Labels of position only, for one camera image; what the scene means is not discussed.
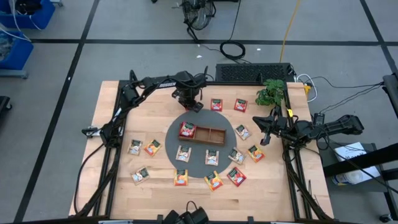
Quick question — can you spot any white paper sheet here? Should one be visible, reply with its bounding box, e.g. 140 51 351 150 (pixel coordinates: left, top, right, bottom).
334 142 382 186

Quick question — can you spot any white cable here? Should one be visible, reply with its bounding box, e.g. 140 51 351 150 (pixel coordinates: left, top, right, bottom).
295 73 318 103

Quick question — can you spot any grey metal bracket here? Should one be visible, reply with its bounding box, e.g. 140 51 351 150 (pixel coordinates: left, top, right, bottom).
81 126 103 138

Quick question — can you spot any blue storage bin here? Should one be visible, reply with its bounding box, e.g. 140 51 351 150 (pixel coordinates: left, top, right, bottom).
0 30 34 71
0 0 56 30

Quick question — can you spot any wooden three-compartment tea box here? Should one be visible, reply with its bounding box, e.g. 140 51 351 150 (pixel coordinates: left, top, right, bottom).
178 122 227 147

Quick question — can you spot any yellow hanging cable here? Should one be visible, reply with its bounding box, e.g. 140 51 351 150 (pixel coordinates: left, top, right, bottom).
279 0 302 63

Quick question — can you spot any orange tea packet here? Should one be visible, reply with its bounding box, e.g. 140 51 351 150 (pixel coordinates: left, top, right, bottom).
143 139 162 157
247 144 266 164
203 170 224 192
174 169 189 187

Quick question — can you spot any coiled black cable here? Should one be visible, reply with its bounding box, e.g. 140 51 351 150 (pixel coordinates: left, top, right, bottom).
219 0 246 61

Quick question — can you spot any dark grey side table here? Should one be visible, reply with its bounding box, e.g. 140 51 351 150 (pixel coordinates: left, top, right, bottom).
317 141 392 194

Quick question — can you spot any black rounded object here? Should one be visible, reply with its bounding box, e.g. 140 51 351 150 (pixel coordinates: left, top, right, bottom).
0 95 12 119

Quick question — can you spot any black floor fan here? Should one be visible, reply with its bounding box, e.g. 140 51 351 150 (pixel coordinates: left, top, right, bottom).
181 0 217 31

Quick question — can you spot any black rig strut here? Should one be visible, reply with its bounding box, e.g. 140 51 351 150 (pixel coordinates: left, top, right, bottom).
323 144 398 177

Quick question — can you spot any black computer case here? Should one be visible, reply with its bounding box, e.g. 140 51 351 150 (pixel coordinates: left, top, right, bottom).
215 62 295 83

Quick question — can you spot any grey cart base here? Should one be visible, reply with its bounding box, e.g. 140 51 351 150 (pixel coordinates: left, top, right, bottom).
0 68 29 80

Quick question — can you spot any black device with cable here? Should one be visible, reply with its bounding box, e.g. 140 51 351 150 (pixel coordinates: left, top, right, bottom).
163 200 210 224

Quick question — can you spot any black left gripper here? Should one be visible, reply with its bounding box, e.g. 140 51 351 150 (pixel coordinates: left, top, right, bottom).
172 79 205 113

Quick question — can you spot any green plant in white pot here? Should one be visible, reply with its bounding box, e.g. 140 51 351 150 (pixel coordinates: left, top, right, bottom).
255 78 286 108

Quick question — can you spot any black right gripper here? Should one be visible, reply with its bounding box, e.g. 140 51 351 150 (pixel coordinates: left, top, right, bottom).
252 114 290 146

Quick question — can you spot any red strawberry tea packet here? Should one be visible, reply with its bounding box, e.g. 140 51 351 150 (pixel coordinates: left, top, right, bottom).
233 98 249 113
226 166 248 187
210 98 224 112
179 121 197 138

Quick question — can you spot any grey round woven placemat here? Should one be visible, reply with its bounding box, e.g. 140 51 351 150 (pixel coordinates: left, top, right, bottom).
164 108 238 179

